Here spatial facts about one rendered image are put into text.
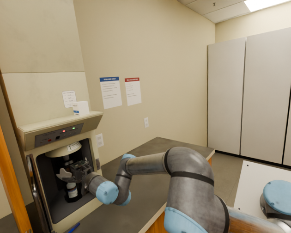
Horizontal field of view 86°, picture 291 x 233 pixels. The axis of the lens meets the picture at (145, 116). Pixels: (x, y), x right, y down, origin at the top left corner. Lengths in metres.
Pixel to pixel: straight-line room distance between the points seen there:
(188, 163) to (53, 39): 0.73
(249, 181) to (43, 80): 1.09
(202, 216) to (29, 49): 0.80
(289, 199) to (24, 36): 1.12
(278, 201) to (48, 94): 0.97
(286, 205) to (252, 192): 0.27
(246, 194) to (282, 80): 2.44
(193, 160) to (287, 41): 2.91
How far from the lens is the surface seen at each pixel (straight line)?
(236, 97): 3.31
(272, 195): 0.77
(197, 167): 0.44
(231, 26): 3.87
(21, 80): 0.79
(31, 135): 0.70
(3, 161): 0.71
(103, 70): 1.46
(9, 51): 0.80
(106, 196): 0.66
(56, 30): 0.87
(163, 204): 1.04
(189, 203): 0.42
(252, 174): 1.02
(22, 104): 0.78
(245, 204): 0.99
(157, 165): 0.56
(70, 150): 0.89
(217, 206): 0.47
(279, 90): 3.23
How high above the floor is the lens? 1.64
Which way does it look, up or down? 13 degrees down
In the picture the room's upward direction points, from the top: 5 degrees counter-clockwise
